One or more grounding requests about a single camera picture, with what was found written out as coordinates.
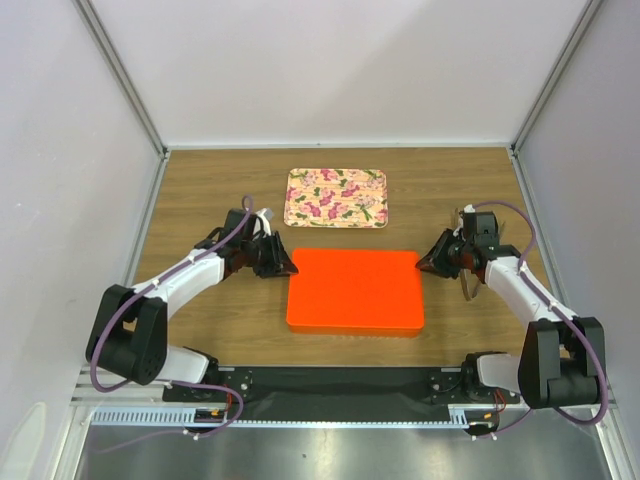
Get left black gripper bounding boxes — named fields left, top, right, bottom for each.
left=241, top=231, right=298, bottom=279

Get metal tongs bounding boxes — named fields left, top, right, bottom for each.
left=454, top=204, right=505, bottom=302

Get orange box lid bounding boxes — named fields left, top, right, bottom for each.
left=286, top=248, right=425, bottom=330

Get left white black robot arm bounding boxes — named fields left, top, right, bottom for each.
left=86, top=208, right=298, bottom=400

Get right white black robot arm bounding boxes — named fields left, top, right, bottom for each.
left=416, top=206, right=608, bottom=410

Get orange chocolate box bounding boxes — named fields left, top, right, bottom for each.
left=290, top=327, right=422, bottom=338

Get floral serving tray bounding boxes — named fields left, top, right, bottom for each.
left=284, top=168, right=389, bottom=229

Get black base mat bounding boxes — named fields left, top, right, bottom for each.
left=162, top=366, right=521, bottom=424

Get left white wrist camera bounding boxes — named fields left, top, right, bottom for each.
left=253, top=208, right=273, bottom=236

